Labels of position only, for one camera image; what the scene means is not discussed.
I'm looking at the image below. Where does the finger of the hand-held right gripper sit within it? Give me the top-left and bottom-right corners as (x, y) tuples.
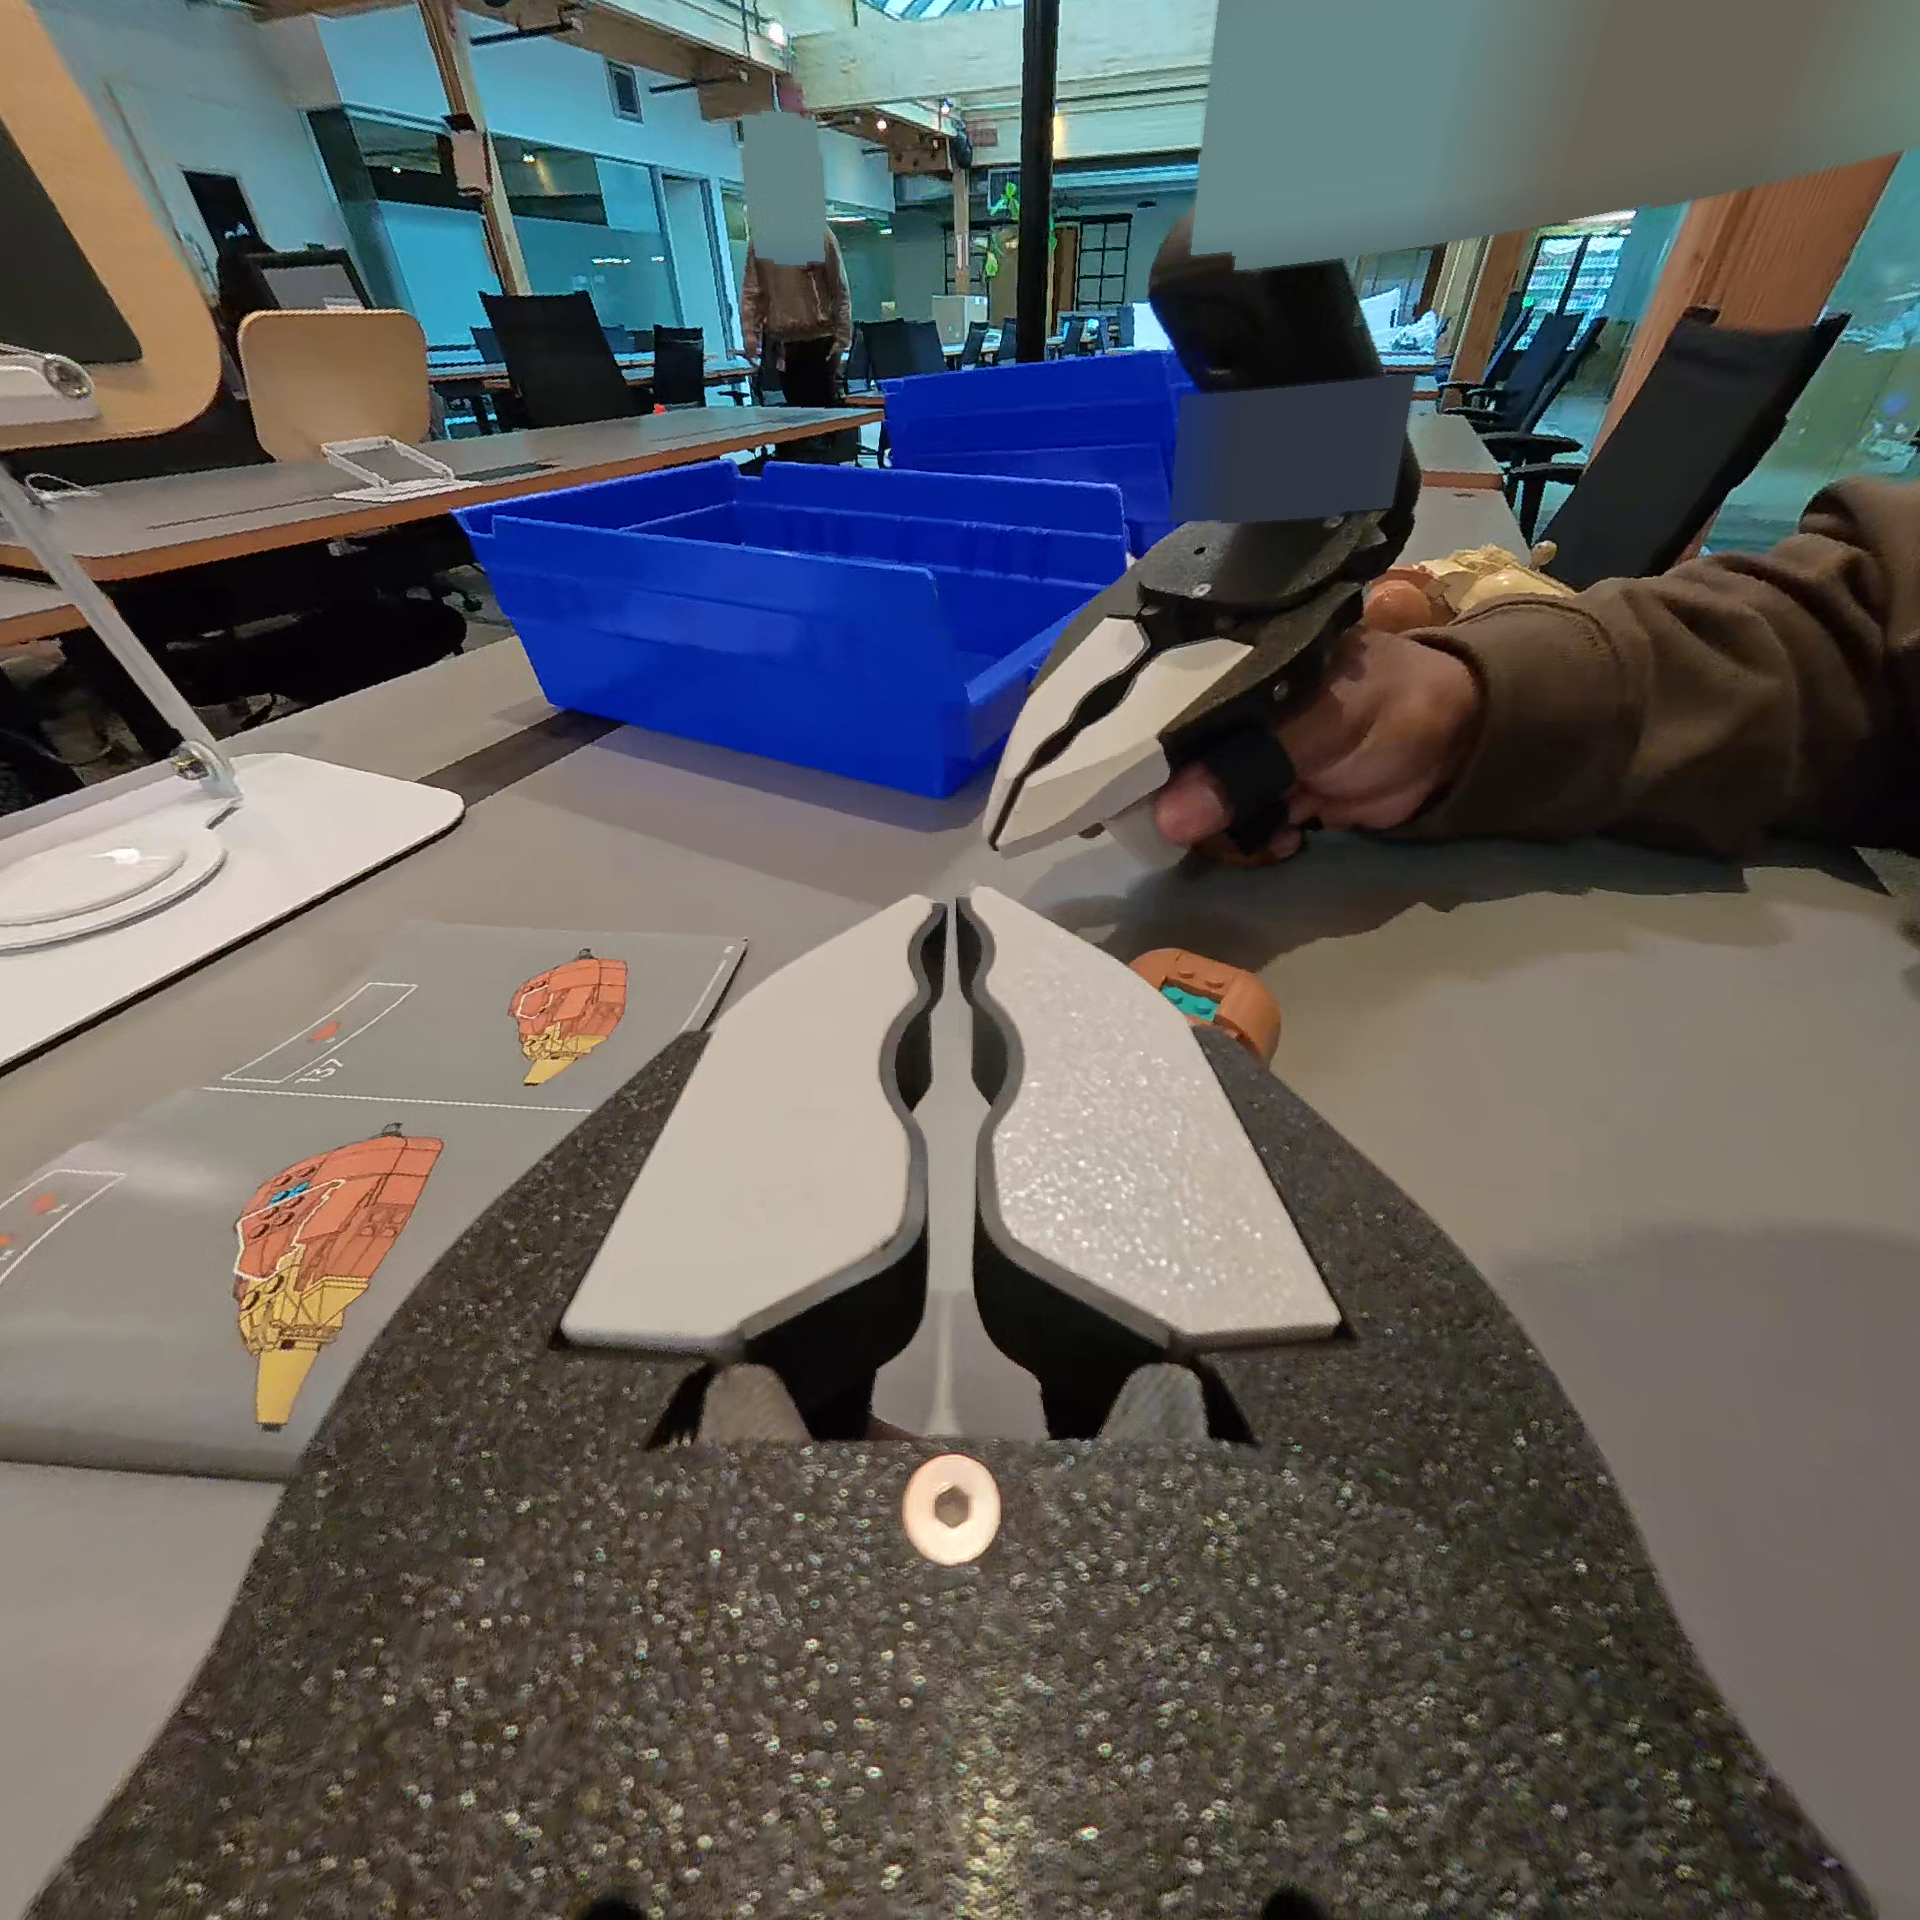
(983, 613), (1158, 827)
(993, 641), (1259, 857)

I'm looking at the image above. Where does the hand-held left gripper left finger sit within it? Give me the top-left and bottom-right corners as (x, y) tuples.
(557, 896), (949, 1435)

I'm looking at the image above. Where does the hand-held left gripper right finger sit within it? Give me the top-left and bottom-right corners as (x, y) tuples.
(953, 885), (1348, 1435)

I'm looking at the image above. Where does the brown brick toy head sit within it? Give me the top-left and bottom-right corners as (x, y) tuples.
(1129, 949), (1283, 1071)

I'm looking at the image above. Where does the blue plastic bin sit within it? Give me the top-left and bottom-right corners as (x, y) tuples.
(875, 352), (1201, 560)
(448, 455), (1132, 800)

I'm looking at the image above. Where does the grey desk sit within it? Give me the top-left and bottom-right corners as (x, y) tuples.
(0, 413), (1920, 1920)

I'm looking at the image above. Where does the long wood-edged office desk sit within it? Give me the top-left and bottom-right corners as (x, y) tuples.
(0, 403), (886, 589)

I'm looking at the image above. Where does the person's right hand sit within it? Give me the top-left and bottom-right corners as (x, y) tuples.
(1152, 620), (1490, 873)

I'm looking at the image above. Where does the brown brick toy animal body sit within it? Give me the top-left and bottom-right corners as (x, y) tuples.
(1371, 544), (1578, 638)

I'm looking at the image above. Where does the grey instruction booklet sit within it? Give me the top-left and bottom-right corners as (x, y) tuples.
(0, 916), (750, 1478)

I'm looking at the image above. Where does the black mesh chair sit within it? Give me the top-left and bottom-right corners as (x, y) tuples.
(1537, 305), (1855, 555)
(1439, 305), (1606, 466)

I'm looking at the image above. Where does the black steel column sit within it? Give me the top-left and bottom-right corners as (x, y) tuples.
(1017, 0), (1064, 363)

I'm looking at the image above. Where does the white lamp base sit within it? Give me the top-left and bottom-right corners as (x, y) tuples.
(0, 342), (465, 1072)

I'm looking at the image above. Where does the clear acrylic tray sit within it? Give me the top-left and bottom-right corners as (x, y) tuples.
(323, 435), (459, 500)

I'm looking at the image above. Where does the wooden back chair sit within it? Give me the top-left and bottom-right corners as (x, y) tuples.
(238, 305), (435, 464)

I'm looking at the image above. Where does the wood-framed black partition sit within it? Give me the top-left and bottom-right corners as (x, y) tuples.
(0, 0), (224, 450)

